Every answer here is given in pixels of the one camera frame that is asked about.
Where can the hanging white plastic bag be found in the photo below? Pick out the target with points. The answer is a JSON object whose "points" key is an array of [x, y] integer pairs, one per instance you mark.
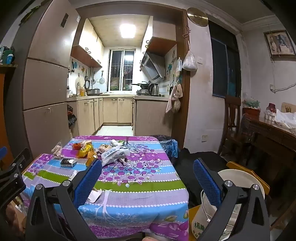
{"points": [[189, 62]]}

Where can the ceiling light panel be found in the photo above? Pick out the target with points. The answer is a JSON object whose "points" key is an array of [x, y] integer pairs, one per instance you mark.
{"points": [[127, 30]]}

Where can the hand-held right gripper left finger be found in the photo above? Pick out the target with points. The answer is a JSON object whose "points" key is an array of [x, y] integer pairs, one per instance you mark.
{"points": [[89, 183]]}

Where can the wall cabinet above hood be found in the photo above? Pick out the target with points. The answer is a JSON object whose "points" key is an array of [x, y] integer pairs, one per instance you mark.
{"points": [[159, 44]]}

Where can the black wok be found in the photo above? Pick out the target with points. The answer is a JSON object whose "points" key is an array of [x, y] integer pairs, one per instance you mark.
{"points": [[142, 85]]}

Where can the steel cooking pot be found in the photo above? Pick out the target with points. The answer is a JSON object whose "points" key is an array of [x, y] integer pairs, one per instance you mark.
{"points": [[92, 92]]}

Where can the blue trash bag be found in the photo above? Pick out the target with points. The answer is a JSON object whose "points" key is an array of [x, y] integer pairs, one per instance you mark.
{"points": [[170, 146]]}

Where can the black plastic bag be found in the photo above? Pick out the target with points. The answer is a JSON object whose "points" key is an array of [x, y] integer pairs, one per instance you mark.
{"points": [[71, 117]]}

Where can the bread snack packet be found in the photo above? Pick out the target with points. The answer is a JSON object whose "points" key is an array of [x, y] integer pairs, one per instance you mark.
{"points": [[105, 147]]}

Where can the white paper scrap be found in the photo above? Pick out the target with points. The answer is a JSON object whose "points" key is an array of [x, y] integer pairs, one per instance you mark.
{"points": [[94, 195]]}

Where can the dark window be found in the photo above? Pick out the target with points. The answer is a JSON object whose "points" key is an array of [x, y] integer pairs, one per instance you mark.
{"points": [[223, 60]]}

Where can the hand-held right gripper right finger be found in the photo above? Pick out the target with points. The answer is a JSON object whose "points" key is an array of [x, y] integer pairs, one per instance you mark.
{"points": [[207, 183]]}

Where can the dark wooden chair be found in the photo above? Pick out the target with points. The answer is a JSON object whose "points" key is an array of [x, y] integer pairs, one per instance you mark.
{"points": [[232, 115]]}

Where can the kitchen window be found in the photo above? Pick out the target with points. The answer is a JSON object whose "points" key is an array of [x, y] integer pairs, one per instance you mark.
{"points": [[121, 69]]}

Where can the blue bottle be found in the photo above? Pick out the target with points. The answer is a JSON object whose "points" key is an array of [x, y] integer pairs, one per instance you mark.
{"points": [[8, 59]]}

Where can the dark wooden sideboard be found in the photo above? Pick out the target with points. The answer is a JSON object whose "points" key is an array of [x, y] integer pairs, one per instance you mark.
{"points": [[270, 141]]}

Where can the steel kettle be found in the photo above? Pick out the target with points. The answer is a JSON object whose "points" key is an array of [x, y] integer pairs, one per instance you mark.
{"points": [[153, 90]]}

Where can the white plastic bucket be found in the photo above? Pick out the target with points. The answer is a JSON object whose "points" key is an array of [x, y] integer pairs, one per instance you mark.
{"points": [[240, 178]]}

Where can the brown cardboard box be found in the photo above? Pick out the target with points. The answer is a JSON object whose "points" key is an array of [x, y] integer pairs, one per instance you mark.
{"points": [[91, 160]]}

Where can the round white board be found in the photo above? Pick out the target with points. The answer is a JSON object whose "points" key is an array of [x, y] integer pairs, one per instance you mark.
{"points": [[79, 81]]}

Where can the clear plastic film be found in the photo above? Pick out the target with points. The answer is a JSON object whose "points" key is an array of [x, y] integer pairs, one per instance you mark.
{"points": [[135, 148]]}

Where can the hanging beige cloth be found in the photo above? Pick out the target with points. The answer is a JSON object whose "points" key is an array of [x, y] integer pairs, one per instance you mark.
{"points": [[174, 97]]}

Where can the gas stove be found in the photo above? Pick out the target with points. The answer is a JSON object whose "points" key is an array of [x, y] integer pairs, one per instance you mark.
{"points": [[142, 92]]}

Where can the dark cloth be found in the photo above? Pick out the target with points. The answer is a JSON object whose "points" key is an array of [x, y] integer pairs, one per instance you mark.
{"points": [[187, 171]]}

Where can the white wall socket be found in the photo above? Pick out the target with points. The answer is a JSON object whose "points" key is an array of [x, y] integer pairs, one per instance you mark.
{"points": [[204, 138]]}

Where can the white crumpled wrapper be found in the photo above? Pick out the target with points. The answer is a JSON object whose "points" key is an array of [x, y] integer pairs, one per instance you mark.
{"points": [[115, 141]]}

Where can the black and white small box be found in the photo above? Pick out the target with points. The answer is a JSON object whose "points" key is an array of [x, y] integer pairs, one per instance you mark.
{"points": [[68, 162]]}

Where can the beige kitchen base cabinets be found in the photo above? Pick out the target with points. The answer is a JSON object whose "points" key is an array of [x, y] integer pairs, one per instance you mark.
{"points": [[120, 111]]}

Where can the yellowish printed sack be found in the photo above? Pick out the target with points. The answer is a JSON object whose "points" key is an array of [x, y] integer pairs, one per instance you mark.
{"points": [[197, 226]]}

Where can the yellow wrapper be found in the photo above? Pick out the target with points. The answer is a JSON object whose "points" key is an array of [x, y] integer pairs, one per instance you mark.
{"points": [[86, 150]]}

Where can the round brass plate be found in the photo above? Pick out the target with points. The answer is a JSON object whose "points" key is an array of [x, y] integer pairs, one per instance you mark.
{"points": [[196, 16]]}

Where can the white wet wipes packet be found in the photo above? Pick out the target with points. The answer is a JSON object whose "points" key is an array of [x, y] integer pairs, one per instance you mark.
{"points": [[114, 154]]}

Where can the pinkish crumpled paper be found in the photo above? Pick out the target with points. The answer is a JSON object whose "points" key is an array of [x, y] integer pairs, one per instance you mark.
{"points": [[56, 150]]}

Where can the table with floral striped cloth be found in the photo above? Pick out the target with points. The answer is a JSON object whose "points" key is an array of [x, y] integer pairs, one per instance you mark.
{"points": [[138, 185]]}

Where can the yellow wooden chair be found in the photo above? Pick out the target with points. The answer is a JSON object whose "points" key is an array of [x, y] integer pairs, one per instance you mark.
{"points": [[238, 165]]}

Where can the hanging strainer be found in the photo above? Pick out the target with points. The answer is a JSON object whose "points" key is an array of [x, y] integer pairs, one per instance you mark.
{"points": [[102, 80]]}

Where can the steel range hood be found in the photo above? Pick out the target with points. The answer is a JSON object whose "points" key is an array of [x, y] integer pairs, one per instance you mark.
{"points": [[151, 66]]}

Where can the red basket with plants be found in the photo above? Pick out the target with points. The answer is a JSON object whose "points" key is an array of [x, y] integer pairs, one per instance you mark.
{"points": [[252, 110]]}

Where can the beige refrigerator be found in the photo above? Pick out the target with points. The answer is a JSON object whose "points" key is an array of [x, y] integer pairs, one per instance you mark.
{"points": [[46, 81]]}

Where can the framed wall picture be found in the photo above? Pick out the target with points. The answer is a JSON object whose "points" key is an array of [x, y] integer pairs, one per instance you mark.
{"points": [[279, 42]]}

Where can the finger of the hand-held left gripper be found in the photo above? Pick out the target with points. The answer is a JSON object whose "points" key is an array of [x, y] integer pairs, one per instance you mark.
{"points": [[2, 153], [17, 162]]}

